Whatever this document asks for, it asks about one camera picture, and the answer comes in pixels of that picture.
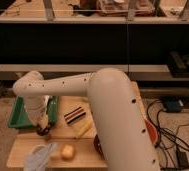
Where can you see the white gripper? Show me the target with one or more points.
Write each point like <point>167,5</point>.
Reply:
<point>37,114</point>

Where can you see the dark purple grapes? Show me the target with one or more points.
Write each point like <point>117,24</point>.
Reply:
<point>42,132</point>

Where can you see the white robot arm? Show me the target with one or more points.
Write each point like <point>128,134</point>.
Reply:
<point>120,126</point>

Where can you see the white brush in tray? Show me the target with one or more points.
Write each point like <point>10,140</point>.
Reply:
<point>47,98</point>

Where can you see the green plastic tray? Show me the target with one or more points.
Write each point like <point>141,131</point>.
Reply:
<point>19,119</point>

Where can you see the striped black red block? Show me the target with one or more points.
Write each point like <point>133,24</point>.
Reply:
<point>74,115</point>

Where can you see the grey crumpled cloth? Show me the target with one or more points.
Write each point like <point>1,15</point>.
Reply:
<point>39,157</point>

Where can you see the yellow apple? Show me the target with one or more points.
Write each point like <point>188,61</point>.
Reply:
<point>68,152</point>

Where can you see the dark brown bowl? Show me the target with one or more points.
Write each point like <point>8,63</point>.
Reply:
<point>97,145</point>

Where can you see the orange bowl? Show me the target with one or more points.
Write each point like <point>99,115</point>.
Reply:
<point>152,132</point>

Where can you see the black power adapter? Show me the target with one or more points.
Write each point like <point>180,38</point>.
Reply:
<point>172,106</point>

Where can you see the dark box on shelf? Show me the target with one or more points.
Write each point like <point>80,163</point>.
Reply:
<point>178,65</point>

